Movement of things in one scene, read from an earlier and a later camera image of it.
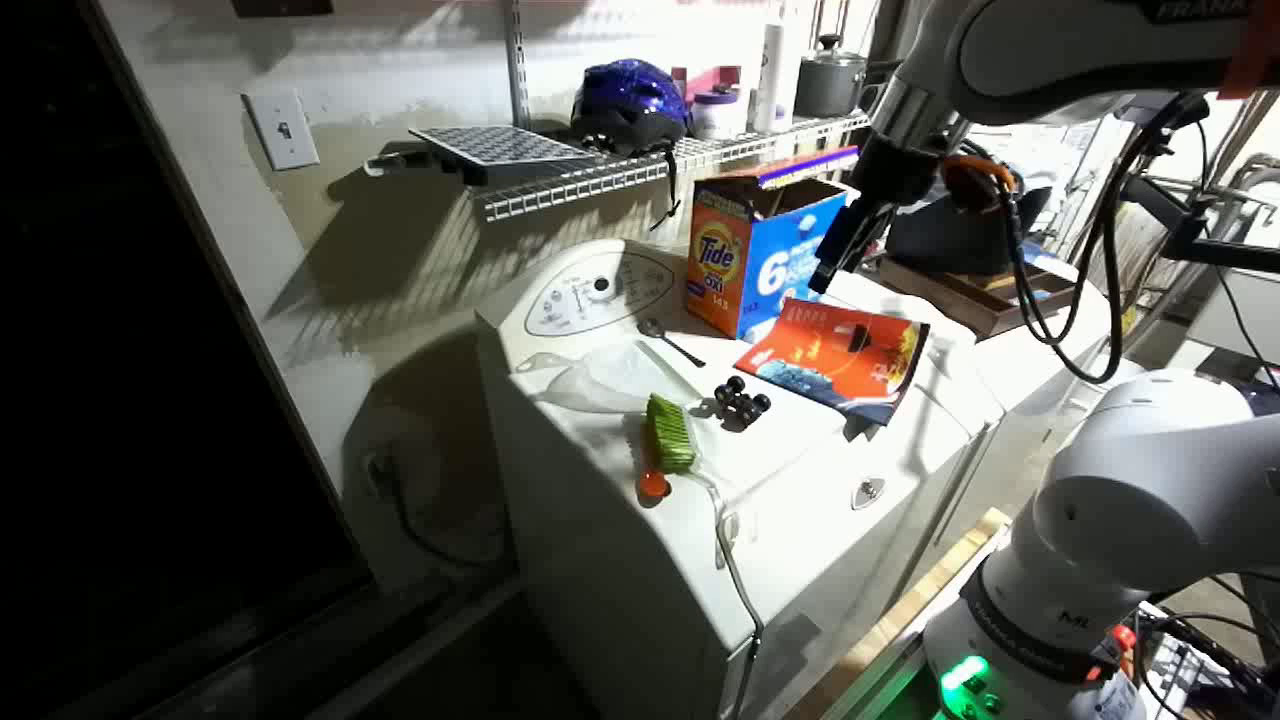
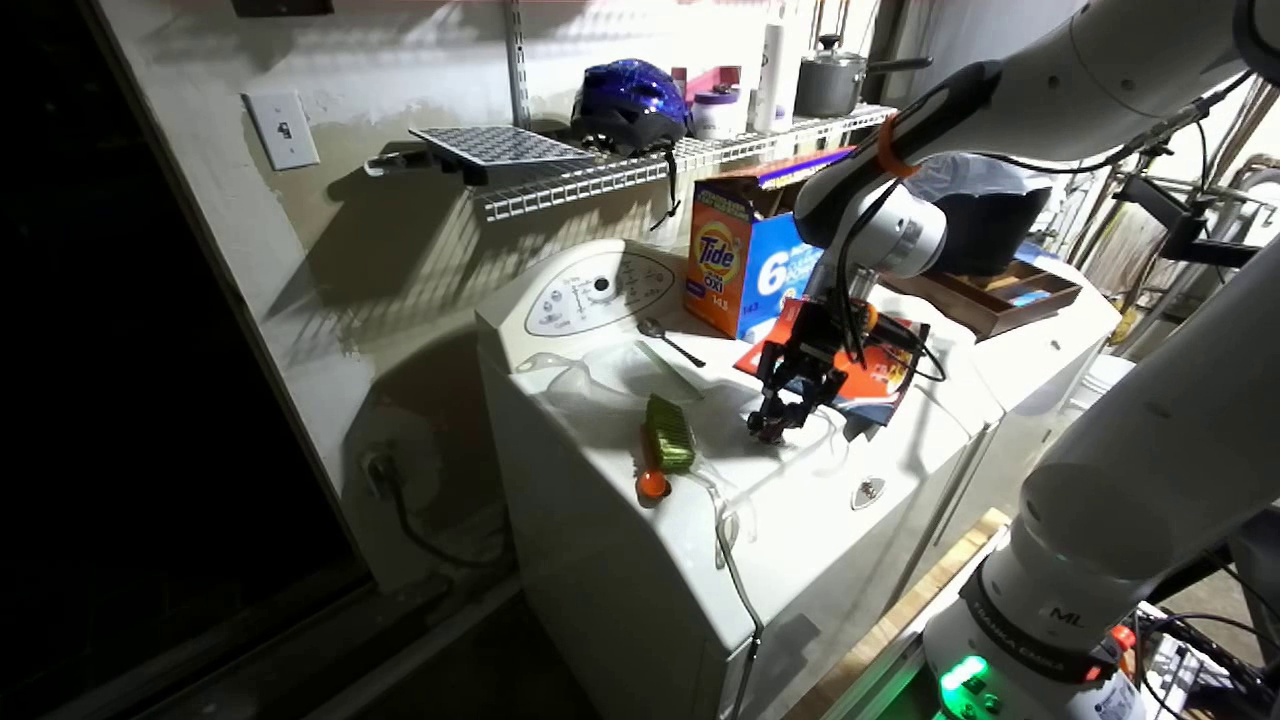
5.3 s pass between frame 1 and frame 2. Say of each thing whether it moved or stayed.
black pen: stayed
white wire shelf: stayed
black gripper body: moved
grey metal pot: stayed
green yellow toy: stayed
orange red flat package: stayed
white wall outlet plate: stayed
